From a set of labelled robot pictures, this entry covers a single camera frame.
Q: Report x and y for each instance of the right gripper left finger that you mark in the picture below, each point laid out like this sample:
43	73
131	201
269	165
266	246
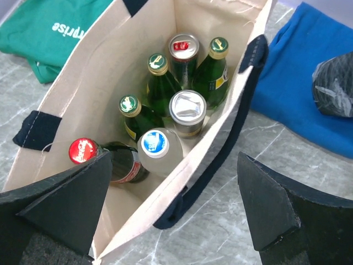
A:
53	221

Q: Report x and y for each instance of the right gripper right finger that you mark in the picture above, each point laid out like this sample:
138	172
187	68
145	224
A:
290	222

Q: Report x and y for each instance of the red cap cola bottle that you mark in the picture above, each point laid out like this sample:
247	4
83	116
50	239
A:
127	167

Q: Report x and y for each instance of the clear blue cap bottle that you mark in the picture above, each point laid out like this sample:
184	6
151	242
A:
160	151

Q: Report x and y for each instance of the beige canvas tote bag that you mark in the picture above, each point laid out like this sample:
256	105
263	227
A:
111	61

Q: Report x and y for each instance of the blue folded cloth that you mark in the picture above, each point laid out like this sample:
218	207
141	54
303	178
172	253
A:
284	90

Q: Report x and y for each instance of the green glass bottle near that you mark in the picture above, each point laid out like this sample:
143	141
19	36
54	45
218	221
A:
138	118

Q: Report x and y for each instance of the green glass bottle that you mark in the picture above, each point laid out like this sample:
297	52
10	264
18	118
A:
211	77
138	118
161	85

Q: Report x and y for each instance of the dark patterned hanging garment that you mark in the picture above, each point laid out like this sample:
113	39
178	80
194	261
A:
332	86

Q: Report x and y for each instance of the silver top can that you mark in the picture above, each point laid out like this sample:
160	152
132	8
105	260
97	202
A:
187	109

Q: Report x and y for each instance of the green glass bottle far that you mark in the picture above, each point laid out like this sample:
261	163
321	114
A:
211	77

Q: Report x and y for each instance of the green glass bottle middle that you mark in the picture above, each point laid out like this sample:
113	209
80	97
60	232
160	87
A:
161	85

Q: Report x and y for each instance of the green folded t-shirt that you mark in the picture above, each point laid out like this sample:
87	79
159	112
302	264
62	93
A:
46	32

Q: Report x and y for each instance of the red top drink can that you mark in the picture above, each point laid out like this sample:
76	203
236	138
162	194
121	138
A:
183	50

